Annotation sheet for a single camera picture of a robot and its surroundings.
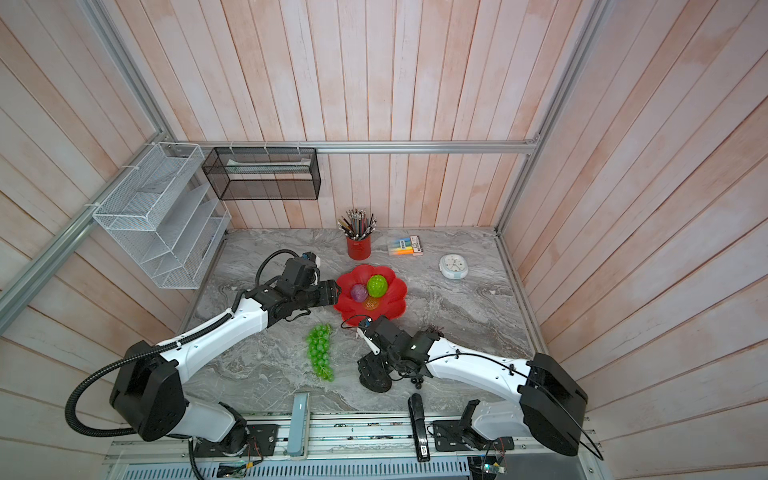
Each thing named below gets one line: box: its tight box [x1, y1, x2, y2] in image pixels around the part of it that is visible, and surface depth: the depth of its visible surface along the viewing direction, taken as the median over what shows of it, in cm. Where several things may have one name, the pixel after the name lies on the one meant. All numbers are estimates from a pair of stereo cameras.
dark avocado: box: [358, 368, 387, 393], surface depth 72 cm
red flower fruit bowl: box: [334, 264, 408, 327], surface depth 101 cm
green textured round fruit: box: [367, 274, 389, 298], surface depth 100 cm
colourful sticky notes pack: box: [388, 235, 424, 256], surface depth 116 cm
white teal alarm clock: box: [438, 254, 469, 280], surface depth 109 cm
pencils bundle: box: [337, 208, 377, 241], surface depth 105 cm
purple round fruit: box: [351, 284, 368, 303], surface depth 99 cm
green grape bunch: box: [307, 323, 335, 382], surface depth 87 cm
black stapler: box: [408, 393, 430, 462], surface depth 74 cm
